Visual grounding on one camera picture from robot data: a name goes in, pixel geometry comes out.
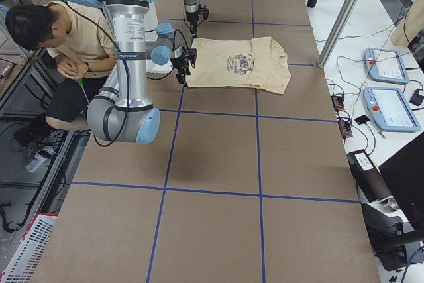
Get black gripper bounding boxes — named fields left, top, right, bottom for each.
left=184, top=4, right=209, bottom=38
left=171, top=47, right=197, bottom=84

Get beige long-sleeve printed shirt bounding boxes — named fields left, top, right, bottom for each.
left=186, top=37, right=291, bottom=95

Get seated person beige shirt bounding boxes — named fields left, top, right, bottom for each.
left=5, top=1, right=117, bottom=131

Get white power strip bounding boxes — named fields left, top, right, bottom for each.
left=25, top=148, right=53, bottom=173

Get upper blue teach pendant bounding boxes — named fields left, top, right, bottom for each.
left=364, top=48, right=409, bottom=85

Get blue teach pendant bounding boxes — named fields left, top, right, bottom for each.
left=364, top=48, right=409, bottom=85
left=362, top=87, right=421, bottom=133

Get lower blue teach pendant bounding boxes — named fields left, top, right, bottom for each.
left=362, top=87, right=421, bottom=133

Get black brown cylinder device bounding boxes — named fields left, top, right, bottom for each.
left=346, top=150, right=393, bottom=203

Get black monitor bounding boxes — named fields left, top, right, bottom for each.
left=379, top=134, right=423, bottom=229

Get white plastic basket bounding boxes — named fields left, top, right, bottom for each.
left=1, top=213, right=58, bottom=283

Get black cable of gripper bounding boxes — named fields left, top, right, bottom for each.
left=172, top=28, right=193, bottom=52

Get green handled stick tool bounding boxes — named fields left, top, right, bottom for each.
left=75, top=78, right=90, bottom=105

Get aluminium frame post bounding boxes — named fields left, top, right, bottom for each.
left=317, top=0, right=358, bottom=69

